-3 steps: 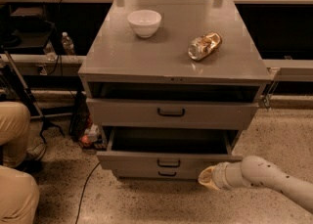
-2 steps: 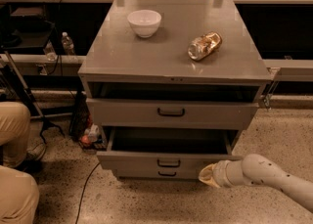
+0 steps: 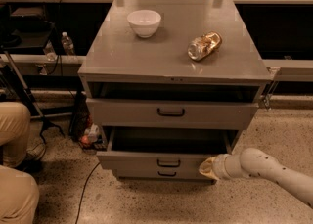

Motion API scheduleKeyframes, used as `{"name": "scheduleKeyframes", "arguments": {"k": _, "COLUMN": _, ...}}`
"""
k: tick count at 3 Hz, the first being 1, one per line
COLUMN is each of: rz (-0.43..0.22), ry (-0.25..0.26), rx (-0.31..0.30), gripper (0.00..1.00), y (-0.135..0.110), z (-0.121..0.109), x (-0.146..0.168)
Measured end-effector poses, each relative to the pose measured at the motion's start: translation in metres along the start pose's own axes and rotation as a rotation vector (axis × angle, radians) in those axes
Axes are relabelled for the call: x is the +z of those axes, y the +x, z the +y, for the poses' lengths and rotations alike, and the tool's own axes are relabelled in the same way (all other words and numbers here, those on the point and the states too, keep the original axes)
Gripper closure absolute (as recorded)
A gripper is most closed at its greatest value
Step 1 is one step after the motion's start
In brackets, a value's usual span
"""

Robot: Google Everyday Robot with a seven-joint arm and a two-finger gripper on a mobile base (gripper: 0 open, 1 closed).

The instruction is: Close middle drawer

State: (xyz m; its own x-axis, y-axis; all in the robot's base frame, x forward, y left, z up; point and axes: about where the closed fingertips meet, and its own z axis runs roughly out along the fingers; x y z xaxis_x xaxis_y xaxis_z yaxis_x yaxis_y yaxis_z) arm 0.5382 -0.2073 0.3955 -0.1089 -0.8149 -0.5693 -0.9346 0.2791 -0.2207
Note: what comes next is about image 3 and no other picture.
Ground grey drawer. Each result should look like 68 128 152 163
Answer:
97 127 239 172
86 99 258 130
112 169 214 183

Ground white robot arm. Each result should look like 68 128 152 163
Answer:
199 148 313 208

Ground grey bottom drawer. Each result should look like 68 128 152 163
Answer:
112 169 214 183

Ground grey metal drawer cabinet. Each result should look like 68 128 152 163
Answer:
77 0 273 183

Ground grey top drawer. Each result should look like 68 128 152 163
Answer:
86 99 258 130

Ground black mesh bag with items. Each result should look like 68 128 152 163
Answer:
69 93 106 153

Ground white ceramic bowl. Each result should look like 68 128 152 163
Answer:
127 10 161 38

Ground grey shoe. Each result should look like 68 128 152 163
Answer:
18 143 46 171

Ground clear plastic water bottle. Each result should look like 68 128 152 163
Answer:
61 32 75 56

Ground person's tan trouser legs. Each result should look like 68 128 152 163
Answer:
0 102 39 224

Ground black tripod stand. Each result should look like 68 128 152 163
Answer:
0 49 64 142

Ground black floor cable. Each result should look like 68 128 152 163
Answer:
73 161 102 224

